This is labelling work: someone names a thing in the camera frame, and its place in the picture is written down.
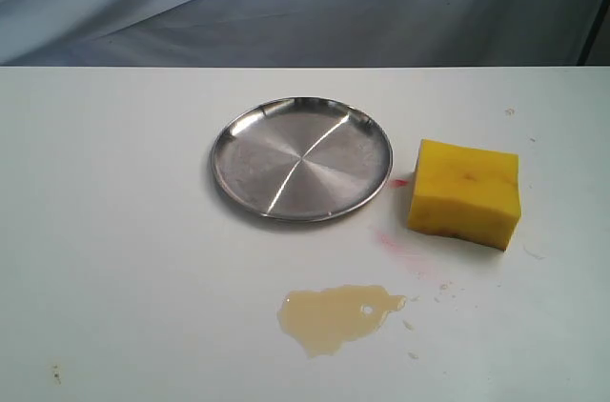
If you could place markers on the round stainless steel plate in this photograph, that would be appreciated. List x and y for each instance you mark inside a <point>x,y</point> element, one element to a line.
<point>301,160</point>

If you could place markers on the black backdrop stand pole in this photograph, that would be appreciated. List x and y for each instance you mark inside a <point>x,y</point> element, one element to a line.
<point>593,33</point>

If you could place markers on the brown liquid spill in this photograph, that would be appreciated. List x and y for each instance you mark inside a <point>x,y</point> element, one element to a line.
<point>320,322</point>

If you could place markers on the yellow sponge block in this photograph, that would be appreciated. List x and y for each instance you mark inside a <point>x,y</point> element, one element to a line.
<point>465,193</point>

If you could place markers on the white backdrop cloth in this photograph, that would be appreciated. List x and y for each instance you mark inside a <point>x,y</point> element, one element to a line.
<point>294,33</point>

